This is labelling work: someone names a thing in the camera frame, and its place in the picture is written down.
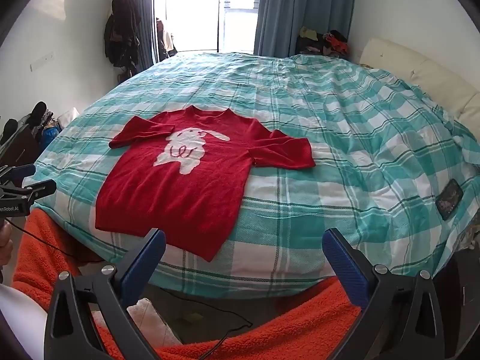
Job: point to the cream padded headboard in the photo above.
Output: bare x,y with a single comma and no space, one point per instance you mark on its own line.
431,71

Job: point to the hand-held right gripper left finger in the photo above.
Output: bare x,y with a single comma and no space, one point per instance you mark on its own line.
144,260

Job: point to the person's left hand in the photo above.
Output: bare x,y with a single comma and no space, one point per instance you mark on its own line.
4,247

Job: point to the brown hanging garment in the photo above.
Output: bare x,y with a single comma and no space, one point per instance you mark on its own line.
165,39

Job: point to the orange fleece clothing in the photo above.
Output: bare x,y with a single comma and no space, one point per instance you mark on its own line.
45,255

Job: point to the red sweater with white animal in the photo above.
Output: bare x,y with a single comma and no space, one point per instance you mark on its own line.
180,187

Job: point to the teal plaid blanket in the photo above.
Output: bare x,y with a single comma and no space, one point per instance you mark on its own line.
337,138

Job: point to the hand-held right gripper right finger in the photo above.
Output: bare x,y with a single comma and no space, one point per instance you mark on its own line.
345,266

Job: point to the dark phone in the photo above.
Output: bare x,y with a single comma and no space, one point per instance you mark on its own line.
450,199

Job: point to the pile of clothes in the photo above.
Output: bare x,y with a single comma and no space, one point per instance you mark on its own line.
322,43

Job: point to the blue curtain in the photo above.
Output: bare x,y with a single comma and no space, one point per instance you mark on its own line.
139,18
300,7

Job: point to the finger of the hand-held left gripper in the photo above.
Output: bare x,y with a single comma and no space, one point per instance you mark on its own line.
22,171
37,189

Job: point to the dark hanging coats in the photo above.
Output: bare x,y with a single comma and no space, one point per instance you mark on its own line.
122,26

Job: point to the glass balcony door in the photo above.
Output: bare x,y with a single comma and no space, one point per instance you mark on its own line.
204,7

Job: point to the black shoe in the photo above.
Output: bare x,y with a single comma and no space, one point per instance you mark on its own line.
9,129
37,114

